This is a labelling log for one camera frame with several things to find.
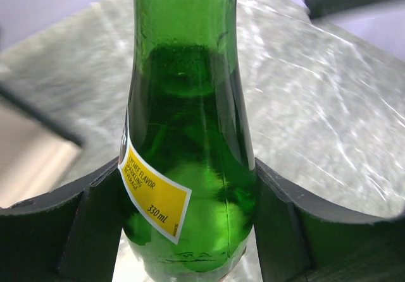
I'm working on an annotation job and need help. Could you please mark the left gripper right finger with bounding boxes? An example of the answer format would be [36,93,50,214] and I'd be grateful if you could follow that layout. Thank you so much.
[254,161,404,281]

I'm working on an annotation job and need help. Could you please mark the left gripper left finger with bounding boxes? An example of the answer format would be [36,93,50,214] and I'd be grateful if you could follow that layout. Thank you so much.
[1,159,122,281]

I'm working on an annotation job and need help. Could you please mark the green glass bottle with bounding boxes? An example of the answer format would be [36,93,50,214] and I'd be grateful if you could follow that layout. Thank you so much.
[118,0,257,281]

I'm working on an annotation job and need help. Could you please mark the beige three-tier shelf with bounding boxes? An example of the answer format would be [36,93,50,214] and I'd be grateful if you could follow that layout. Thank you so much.
[1,84,84,209]

